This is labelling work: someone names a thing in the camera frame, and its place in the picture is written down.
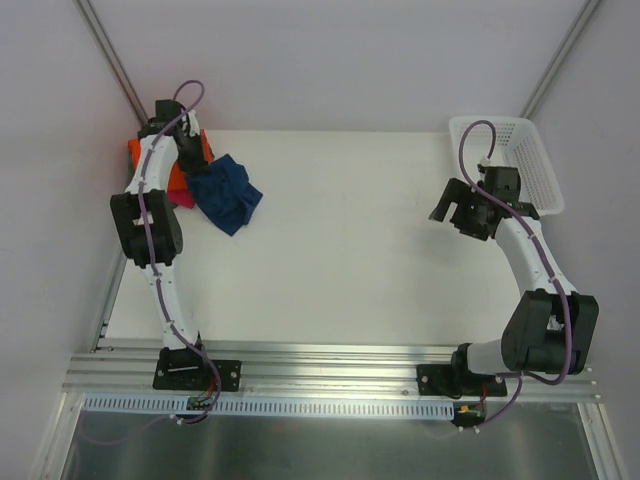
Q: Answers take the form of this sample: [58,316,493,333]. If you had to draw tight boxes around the blue t-shirt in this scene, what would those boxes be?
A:
[186,154,263,236]

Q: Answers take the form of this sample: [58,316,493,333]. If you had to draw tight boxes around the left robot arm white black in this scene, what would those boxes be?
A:
[110,99,210,388]

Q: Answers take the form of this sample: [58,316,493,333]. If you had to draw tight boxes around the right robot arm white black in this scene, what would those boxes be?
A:
[430,167,599,395]

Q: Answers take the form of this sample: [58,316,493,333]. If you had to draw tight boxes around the orange folded t-shirt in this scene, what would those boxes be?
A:
[127,129,215,192]

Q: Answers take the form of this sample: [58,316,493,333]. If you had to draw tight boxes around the white plastic basket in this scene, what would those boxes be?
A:
[448,115,565,216]

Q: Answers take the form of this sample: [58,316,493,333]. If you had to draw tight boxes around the pink folded t-shirt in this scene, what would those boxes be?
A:
[167,189,196,209]

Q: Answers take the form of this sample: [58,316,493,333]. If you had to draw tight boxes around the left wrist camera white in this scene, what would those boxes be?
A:
[182,111,201,137]

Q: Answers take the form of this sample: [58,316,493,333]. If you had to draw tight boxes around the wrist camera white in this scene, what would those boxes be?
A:
[477,157,491,176]
[182,111,201,137]

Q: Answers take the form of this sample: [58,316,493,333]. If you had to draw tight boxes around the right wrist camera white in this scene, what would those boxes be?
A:
[477,157,491,176]

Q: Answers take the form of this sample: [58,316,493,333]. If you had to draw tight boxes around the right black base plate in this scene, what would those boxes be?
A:
[416,364,507,400]

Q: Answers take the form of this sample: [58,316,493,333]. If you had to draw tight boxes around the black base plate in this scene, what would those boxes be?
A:
[416,364,507,400]
[152,351,242,392]

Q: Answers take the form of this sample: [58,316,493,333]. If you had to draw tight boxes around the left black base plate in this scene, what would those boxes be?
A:
[152,351,242,392]

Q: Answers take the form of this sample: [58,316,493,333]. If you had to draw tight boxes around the aluminium mounting rail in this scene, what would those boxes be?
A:
[60,341,599,402]

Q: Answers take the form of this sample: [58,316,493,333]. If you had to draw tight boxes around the white slotted cable duct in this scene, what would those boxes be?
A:
[83,393,455,421]

